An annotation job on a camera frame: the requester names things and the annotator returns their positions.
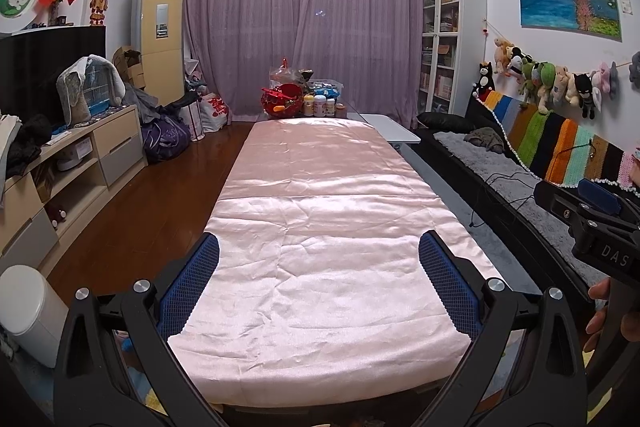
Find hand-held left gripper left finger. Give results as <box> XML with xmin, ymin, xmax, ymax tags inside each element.
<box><xmin>52</xmin><ymin>231</ymin><xmax>231</xmax><ymax>427</ymax></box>

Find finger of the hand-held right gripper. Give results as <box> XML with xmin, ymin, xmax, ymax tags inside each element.
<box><xmin>532</xmin><ymin>181</ymin><xmax>601</xmax><ymax>230</ymax></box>
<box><xmin>577</xmin><ymin>179</ymin><xmax>640</xmax><ymax>222</ymax></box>

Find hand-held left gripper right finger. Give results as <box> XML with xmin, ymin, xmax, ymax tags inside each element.
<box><xmin>415</xmin><ymin>229</ymin><xmax>588</xmax><ymax>427</ymax></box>

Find white trash bin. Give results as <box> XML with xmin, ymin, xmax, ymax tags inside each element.
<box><xmin>0</xmin><ymin>264</ymin><xmax>70</xmax><ymax>369</ymax></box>

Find person's right hand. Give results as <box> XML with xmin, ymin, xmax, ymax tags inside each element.
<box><xmin>582</xmin><ymin>277</ymin><xmax>640</xmax><ymax>355</ymax></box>

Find striped crochet blanket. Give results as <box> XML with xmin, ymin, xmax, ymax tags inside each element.
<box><xmin>480</xmin><ymin>89</ymin><xmax>640</xmax><ymax>198</ymax></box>

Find grey fluffy blanket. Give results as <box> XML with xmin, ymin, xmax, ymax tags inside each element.
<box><xmin>432</xmin><ymin>129</ymin><xmax>617</xmax><ymax>289</ymax></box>

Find dark grey garment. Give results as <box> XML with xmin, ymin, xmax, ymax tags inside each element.
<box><xmin>464</xmin><ymin>127</ymin><xmax>507</xmax><ymax>154</ymax></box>

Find black sofa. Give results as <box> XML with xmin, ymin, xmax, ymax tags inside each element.
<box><xmin>415</xmin><ymin>97</ymin><xmax>640</xmax><ymax>310</ymax></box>

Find row of plush toys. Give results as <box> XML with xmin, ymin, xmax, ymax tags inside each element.
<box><xmin>492</xmin><ymin>36</ymin><xmax>640</xmax><ymax>121</ymax></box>

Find pink satin tablecloth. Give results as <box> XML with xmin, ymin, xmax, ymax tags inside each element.
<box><xmin>167</xmin><ymin>117</ymin><xmax>502</xmax><ymax>406</ymax></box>

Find black cushion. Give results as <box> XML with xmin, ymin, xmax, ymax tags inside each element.
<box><xmin>417</xmin><ymin>112</ymin><xmax>477</xmax><ymax>134</ymax></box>

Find black white cat plush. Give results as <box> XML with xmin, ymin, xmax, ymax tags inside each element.
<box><xmin>472</xmin><ymin>62</ymin><xmax>496</xmax><ymax>101</ymax></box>

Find purple bag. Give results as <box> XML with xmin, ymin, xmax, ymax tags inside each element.
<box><xmin>140</xmin><ymin>112</ymin><xmax>192</xmax><ymax>164</ymax></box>

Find beige tv cabinet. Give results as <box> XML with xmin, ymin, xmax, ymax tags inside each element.
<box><xmin>0</xmin><ymin>103</ymin><xmax>150</xmax><ymax>279</ymax></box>

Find small white table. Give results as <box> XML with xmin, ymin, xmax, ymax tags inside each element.
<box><xmin>360</xmin><ymin>113</ymin><xmax>421</xmax><ymax>146</ymax></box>

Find white appliance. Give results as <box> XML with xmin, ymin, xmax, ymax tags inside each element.
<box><xmin>56</xmin><ymin>139</ymin><xmax>95</xmax><ymax>172</ymax></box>

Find white red shopping bag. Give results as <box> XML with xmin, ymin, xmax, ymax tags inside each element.
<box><xmin>200</xmin><ymin>93</ymin><xmax>232</xmax><ymax>134</ymax></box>

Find grey clothing pile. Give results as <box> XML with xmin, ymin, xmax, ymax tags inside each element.
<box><xmin>120</xmin><ymin>84</ymin><xmax>167</xmax><ymax>126</ymax></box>

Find white glass-door bookcase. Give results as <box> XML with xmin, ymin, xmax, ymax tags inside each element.
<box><xmin>417</xmin><ymin>0</ymin><xmax>488</xmax><ymax>131</ymax></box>

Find red plastic basket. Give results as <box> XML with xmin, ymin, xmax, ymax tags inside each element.
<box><xmin>260</xmin><ymin>83</ymin><xmax>304</xmax><ymax>118</ymax></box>

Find black clothes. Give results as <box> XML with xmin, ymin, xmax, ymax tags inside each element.
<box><xmin>5</xmin><ymin>114</ymin><xmax>54</xmax><ymax>180</ymax></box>

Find covered bird cage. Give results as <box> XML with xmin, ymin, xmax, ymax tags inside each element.
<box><xmin>56</xmin><ymin>54</ymin><xmax>126</xmax><ymax>128</ymax></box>

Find cardboard boxes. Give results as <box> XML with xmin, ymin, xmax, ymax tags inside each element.
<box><xmin>112</xmin><ymin>46</ymin><xmax>147</xmax><ymax>91</ymax></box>

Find clear bag with red items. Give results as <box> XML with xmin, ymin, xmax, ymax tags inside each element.
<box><xmin>270</xmin><ymin>57</ymin><xmax>302</xmax><ymax>88</ymax></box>

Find clear storage box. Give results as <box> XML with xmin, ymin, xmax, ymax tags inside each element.
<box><xmin>307</xmin><ymin>79</ymin><xmax>347</xmax><ymax>101</ymax></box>

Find cream standing air conditioner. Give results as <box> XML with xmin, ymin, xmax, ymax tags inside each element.
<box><xmin>131</xmin><ymin>0</ymin><xmax>187</xmax><ymax>108</ymax></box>

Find black television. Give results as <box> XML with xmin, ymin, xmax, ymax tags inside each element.
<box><xmin>0</xmin><ymin>26</ymin><xmax>107</xmax><ymax>128</ymax></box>

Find purple curtain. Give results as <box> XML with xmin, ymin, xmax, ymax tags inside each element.
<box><xmin>181</xmin><ymin>0</ymin><xmax>439</xmax><ymax>124</ymax></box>

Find black cable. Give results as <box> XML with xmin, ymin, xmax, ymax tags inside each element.
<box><xmin>470</xmin><ymin>172</ymin><xmax>542</xmax><ymax>229</ymax></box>

